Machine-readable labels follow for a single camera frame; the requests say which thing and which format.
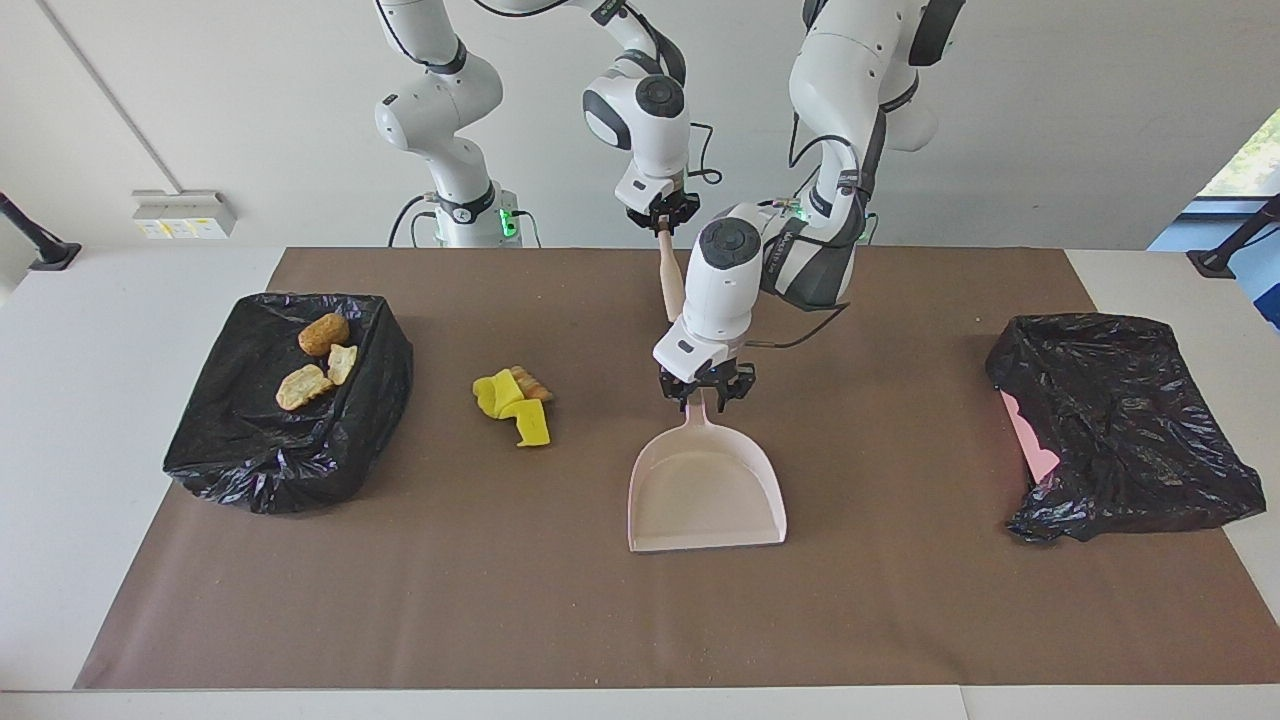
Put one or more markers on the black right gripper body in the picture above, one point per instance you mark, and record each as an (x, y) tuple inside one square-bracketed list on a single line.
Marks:
[(665, 212)]

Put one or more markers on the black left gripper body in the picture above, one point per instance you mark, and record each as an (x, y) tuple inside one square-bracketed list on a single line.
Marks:
[(710, 378)]

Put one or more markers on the beige plastic dustpan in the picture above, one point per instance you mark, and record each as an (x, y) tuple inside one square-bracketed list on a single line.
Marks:
[(705, 500)]

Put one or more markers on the notched yellow sponge piece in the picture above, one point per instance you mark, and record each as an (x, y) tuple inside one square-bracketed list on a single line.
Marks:
[(535, 428)]

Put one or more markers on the orange striped trash lump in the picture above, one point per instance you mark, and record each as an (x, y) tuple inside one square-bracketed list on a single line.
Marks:
[(532, 383)]

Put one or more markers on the pale trash lump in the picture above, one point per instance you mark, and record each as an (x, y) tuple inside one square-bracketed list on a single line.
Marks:
[(342, 363), (303, 387)]

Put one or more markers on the brown peanut shaped trash lump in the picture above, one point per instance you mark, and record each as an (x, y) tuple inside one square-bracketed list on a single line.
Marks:
[(323, 334)]

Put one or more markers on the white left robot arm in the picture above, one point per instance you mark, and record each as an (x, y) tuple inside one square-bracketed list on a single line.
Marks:
[(850, 80)]

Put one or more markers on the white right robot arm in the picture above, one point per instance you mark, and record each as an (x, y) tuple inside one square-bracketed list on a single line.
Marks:
[(440, 110)]

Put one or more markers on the pink plastic bin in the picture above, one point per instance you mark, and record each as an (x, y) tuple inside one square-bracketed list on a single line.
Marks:
[(1030, 445)]

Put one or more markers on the black bag over pink bin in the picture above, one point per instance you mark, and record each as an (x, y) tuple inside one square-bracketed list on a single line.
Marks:
[(1130, 430)]

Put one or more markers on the black bag lined bin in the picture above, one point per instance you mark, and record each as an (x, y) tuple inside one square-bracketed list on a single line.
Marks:
[(250, 460)]

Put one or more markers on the brown paper table mat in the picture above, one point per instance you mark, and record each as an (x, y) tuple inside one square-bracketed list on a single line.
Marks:
[(640, 620)]

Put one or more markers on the black angled stand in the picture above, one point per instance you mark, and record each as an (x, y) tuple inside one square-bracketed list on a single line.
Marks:
[(1235, 240), (35, 240)]

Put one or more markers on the white wall socket box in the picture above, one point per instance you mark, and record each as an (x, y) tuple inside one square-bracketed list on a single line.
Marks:
[(185, 213)]

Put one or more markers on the window with dark frame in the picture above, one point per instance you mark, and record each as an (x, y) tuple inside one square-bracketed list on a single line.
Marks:
[(1255, 160)]

